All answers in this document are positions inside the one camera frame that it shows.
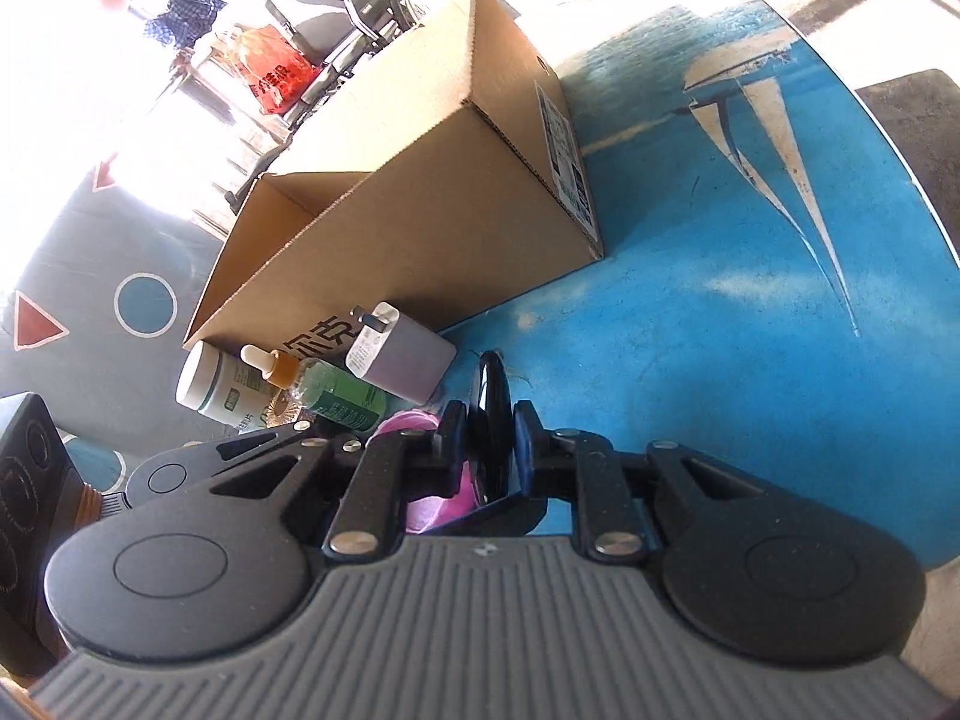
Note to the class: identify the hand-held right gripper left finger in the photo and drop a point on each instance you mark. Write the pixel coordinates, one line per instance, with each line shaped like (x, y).
(452, 435)

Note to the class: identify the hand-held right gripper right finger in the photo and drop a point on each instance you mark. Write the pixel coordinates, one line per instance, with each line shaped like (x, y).
(526, 439)

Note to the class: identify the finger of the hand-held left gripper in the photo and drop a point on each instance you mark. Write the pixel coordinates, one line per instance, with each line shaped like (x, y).
(262, 444)

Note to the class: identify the black jar with gold lid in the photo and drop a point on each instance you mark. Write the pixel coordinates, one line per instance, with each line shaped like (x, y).
(283, 411)

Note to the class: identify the black tape roll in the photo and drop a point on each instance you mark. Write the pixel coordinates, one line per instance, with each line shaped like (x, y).
(491, 420)

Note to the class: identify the white pill bottle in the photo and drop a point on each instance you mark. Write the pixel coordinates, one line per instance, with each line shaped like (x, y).
(217, 386)

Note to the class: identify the pink bowl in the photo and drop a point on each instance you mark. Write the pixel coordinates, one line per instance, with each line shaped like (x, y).
(439, 510)

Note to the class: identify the white power adapter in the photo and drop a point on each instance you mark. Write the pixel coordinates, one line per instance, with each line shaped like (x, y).
(405, 367)

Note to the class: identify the green dropper bottle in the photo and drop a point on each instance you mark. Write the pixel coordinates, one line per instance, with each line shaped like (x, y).
(337, 397)

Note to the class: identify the brown cardboard box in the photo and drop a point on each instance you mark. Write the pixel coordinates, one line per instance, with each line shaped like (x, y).
(450, 225)

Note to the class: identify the printed blanket with shapes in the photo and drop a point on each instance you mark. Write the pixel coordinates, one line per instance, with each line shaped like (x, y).
(90, 255)

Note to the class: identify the red plastic bag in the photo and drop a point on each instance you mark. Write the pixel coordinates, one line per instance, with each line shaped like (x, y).
(277, 71)

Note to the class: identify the blue checked cloth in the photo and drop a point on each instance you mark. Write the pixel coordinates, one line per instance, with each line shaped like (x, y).
(187, 11)

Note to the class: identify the grey wheelchair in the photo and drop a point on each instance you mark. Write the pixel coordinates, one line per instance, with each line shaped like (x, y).
(360, 0)

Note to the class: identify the dark floor mat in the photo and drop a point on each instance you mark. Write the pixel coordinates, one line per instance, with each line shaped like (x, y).
(922, 150)

